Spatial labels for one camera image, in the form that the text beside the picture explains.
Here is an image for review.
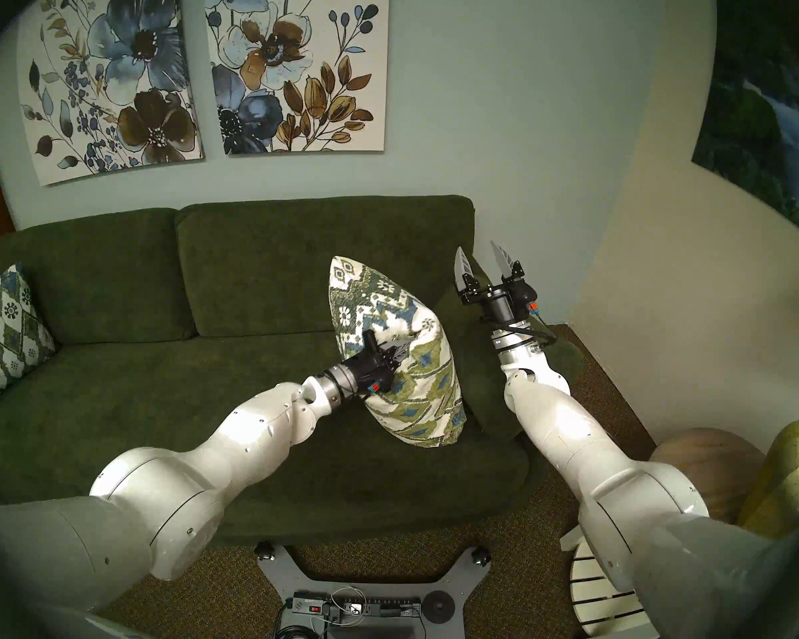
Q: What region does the narrow green sofa back cushion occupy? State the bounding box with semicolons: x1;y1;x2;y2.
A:
0;208;197;344

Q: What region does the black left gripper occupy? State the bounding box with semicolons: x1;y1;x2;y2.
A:
337;329;409;400

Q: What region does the black power strip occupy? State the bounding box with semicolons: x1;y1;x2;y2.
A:
286;594;421;622

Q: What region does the round wooden ball stool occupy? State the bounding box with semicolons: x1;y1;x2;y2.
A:
648;428;766;525

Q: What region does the dark green fabric sofa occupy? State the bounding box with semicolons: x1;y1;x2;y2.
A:
0;195;587;545

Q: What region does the gold metallic vase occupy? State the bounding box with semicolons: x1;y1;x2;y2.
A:
736;415;799;538

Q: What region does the green white patterned cushion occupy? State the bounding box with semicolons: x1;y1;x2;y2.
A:
0;263;57;405
328;255;467;449

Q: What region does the thin white cable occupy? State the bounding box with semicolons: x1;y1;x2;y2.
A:
326;586;367;624

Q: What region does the wide green sofa back cushion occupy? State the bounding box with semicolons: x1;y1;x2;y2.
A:
175;195;475;335

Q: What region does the green sofa armrest bolster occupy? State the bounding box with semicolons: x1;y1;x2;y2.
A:
433;272;587;439

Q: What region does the floral canvas with dark flowers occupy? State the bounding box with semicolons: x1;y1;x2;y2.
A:
17;0;205;187

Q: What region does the waterfall landscape wall poster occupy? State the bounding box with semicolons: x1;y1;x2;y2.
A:
691;0;799;252

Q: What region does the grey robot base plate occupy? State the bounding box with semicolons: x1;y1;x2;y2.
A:
254;541;492;639

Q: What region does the white slatted chair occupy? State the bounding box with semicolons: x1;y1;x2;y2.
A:
559;525;653;639

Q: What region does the black round base disc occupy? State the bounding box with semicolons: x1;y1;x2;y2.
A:
421;591;455;624

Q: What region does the floral canvas with brown leaves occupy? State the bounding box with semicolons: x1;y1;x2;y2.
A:
203;0;391;156

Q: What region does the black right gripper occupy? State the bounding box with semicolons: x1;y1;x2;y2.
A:
453;240;541;327

